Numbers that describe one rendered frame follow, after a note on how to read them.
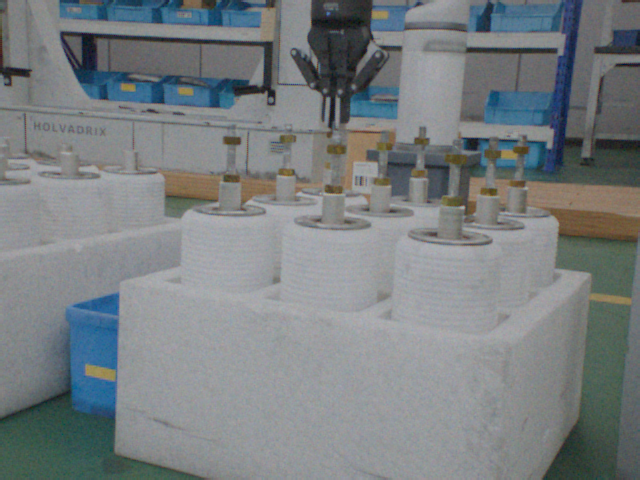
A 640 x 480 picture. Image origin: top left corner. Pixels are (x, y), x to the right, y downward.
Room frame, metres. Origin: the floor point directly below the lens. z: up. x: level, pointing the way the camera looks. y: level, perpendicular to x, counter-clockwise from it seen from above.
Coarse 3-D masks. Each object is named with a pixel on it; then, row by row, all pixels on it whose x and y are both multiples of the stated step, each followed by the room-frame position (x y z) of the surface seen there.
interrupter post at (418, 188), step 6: (414, 180) 1.02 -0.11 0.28; (420, 180) 1.02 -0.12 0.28; (426, 180) 1.02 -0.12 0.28; (414, 186) 1.02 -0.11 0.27; (420, 186) 1.02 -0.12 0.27; (426, 186) 1.02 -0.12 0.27; (414, 192) 1.02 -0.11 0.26; (420, 192) 1.02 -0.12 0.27; (426, 192) 1.02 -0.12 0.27; (408, 198) 1.03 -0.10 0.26; (414, 198) 1.02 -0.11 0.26; (420, 198) 1.02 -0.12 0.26; (426, 198) 1.02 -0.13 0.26
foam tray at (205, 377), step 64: (128, 320) 0.83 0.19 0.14; (192, 320) 0.79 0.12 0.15; (256, 320) 0.76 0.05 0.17; (320, 320) 0.73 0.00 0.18; (384, 320) 0.73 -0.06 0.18; (512, 320) 0.76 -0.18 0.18; (576, 320) 0.94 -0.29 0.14; (128, 384) 0.83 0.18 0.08; (192, 384) 0.79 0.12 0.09; (256, 384) 0.76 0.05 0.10; (320, 384) 0.73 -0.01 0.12; (384, 384) 0.71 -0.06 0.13; (448, 384) 0.68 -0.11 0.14; (512, 384) 0.69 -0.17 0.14; (576, 384) 0.98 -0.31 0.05; (128, 448) 0.83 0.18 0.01; (192, 448) 0.79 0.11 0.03; (256, 448) 0.76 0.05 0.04; (320, 448) 0.73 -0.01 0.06; (384, 448) 0.70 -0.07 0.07; (448, 448) 0.68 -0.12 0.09; (512, 448) 0.70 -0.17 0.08
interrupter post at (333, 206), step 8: (328, 200) 0.81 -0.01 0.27; (336, 200) 0.81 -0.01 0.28; (344, 200) 0.81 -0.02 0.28; (328, 208) 0.81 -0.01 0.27; (336, 208) 0.81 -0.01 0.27; (344, 208) 0.81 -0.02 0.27; (328, 216) 0.81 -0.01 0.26; (336, 216) 0.81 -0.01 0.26; (328, 224) 0.81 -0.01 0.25; (336, 224) 0.81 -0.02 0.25
